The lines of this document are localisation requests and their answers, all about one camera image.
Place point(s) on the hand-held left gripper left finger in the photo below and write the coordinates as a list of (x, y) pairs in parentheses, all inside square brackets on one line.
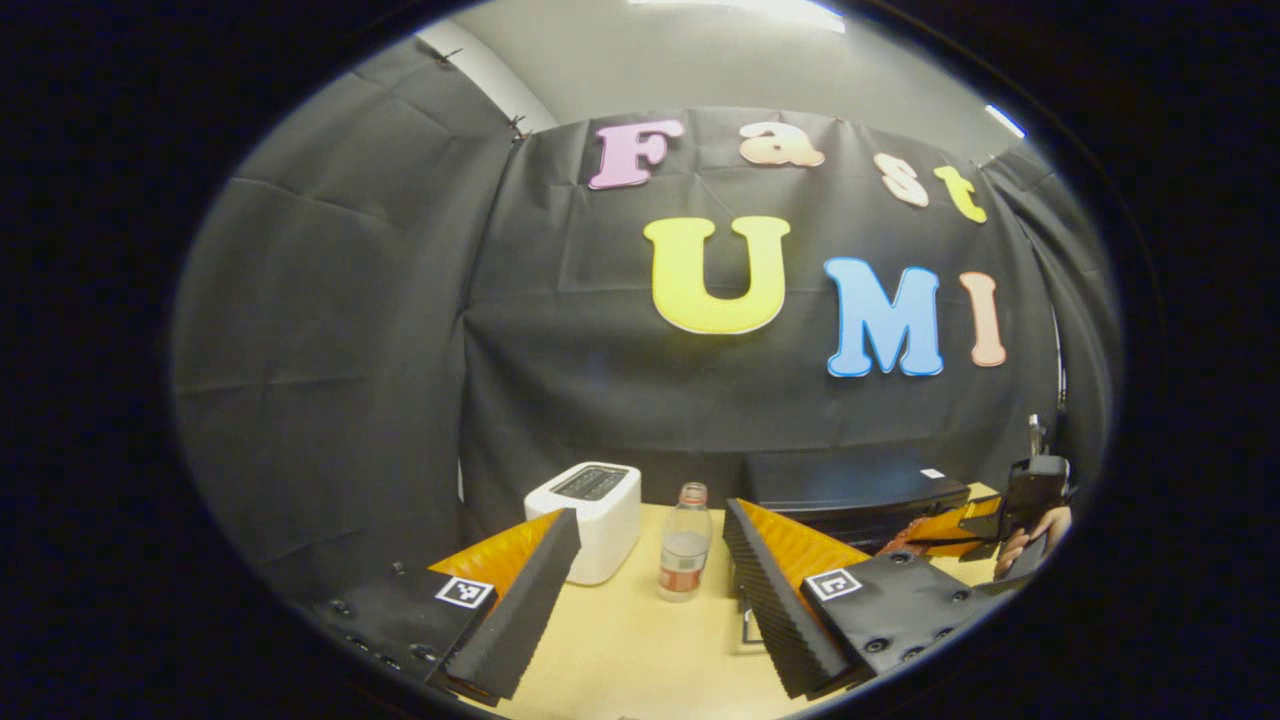
[(525, 600)]

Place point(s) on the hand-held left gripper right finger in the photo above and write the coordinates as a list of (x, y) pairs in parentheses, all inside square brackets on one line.
[(775, 600)]

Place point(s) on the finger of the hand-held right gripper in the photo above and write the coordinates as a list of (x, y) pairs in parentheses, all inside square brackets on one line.
[(950, 525)]

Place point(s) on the black electric oven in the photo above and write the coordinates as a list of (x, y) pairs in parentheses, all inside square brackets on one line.
[(850, 490)]

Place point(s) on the clear bottle with red label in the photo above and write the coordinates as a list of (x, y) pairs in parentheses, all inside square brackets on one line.
[(685, 550)]

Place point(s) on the white toaster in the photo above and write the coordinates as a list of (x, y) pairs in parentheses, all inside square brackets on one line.
[(600, 520)]

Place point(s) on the black backdrop cloth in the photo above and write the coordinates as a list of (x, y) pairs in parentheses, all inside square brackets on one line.
[(560, 380)]

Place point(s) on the small ceiling light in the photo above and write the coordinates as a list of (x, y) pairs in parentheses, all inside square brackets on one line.
[(1005, 120)]

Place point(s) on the large ceiling light panel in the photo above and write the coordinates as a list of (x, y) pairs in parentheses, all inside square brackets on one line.
[(740, 8)]

